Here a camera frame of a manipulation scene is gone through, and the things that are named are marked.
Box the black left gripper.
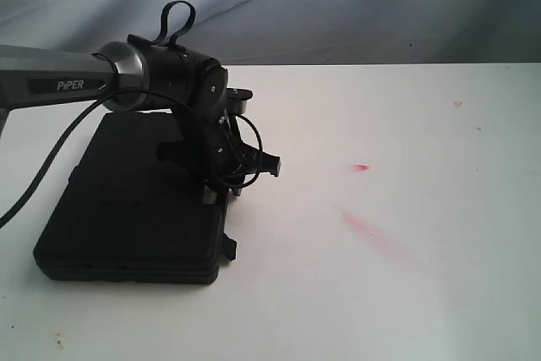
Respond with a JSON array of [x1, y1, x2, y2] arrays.
[[156, 106, 245, 205]]

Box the black plastic tool case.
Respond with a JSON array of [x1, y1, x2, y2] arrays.
[[33, 112, 237, 284]]

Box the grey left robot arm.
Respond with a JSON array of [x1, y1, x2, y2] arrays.
[[1, 36, 250, 194]]

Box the grey backdrop cloth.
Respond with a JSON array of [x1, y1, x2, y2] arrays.
[[1, 0, 540, 64]]

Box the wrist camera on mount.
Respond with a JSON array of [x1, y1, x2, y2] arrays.
[[226, 87, 281, 178]]

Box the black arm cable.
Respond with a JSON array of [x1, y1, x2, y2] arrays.
[[0, 1, 263, 229]]

